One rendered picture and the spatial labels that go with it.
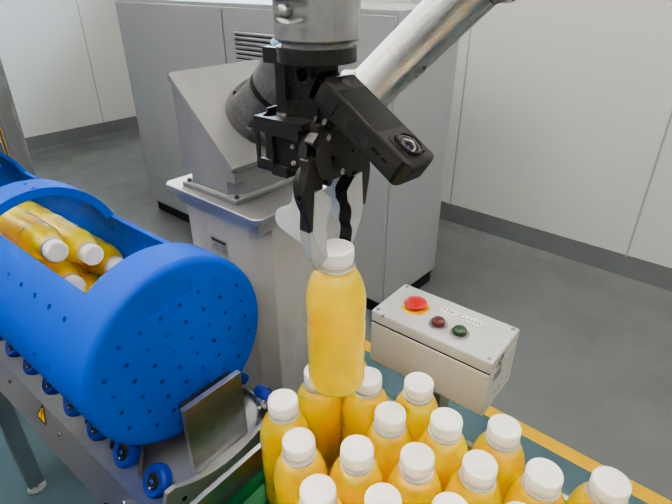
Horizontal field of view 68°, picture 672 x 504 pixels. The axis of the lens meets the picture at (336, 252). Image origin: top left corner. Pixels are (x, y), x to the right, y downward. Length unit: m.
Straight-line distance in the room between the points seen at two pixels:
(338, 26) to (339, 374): 0.36
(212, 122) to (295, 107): 0.59
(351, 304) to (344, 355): 0.07
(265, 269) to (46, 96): 5.10
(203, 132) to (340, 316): 0.63
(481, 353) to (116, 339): 0.48
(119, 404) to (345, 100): 0.48
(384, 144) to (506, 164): 2.99
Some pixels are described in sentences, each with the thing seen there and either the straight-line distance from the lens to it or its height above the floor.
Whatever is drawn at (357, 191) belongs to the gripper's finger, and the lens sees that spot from 0.52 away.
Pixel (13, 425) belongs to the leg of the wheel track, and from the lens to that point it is 1.95.
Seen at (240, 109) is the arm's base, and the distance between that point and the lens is 1.06.
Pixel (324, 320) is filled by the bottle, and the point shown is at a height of 1.24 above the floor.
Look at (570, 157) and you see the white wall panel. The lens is 3.25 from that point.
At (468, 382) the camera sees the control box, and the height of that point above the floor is 1.05.
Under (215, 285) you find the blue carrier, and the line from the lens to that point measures 0.73.
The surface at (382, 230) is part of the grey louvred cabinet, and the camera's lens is 2.37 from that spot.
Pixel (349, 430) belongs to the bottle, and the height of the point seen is 1.00.
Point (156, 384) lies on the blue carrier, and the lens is 0.74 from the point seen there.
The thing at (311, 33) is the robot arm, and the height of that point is 1.52.
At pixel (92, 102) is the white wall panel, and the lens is 6.21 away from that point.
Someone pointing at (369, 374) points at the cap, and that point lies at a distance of 0.70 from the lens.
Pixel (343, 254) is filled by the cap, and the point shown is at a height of 1.31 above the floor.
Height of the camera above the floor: 1.55
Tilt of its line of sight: 29 degrees down
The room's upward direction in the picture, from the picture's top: straight up
